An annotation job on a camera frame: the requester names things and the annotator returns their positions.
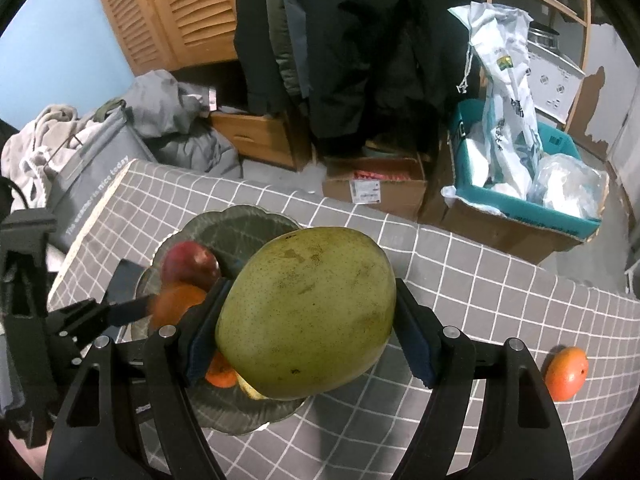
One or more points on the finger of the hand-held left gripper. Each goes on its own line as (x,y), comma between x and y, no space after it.
(125,311)

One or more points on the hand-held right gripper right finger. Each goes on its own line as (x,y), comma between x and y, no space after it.
(417,342)

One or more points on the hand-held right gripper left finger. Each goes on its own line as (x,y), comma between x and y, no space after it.
(205,342)

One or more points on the orange persimmon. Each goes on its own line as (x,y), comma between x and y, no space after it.
(222,372)
(565,372)
(175,305)

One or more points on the dark red apple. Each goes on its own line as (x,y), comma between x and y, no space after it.
(187,265)

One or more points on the large green mango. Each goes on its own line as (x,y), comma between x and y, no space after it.
(310,310)

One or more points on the scalloped smoked glass plate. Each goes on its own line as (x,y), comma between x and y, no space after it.
(227,230)

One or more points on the dark blue flat slab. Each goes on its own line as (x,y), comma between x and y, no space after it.
(127,282)

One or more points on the yellow fruit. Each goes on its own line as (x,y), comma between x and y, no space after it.
(250,389)

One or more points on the grey checked tablecloth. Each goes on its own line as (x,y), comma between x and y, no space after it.
(475,310)

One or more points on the grey fabric storage bag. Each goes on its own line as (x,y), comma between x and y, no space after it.
(95,170)

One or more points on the teal cardboard box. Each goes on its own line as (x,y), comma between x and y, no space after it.
(500,220)

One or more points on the brown cardboard box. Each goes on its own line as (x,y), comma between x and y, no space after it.
(375,190)

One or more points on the beige blanket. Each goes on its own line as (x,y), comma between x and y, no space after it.
(30,150)

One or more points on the grey jacket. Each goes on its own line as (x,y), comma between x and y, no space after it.
(175,125)

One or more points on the wooden drawer box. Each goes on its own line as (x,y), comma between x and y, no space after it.
(255,137)

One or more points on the clear plastic bag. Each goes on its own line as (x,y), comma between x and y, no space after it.
(567,185)

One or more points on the white printed plastic bag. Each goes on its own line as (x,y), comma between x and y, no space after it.
(505,100)

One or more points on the white appliance box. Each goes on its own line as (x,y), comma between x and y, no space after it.
(555,82)

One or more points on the dark hanging clothes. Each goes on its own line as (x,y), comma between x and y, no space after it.
(360,50)

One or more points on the louvered wooden cabinet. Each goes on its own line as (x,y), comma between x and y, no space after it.
(165,10)

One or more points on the metal pot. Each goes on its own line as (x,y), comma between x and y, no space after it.
(544,35)

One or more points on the wooden shelf rack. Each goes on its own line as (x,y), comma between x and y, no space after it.
(540,2)

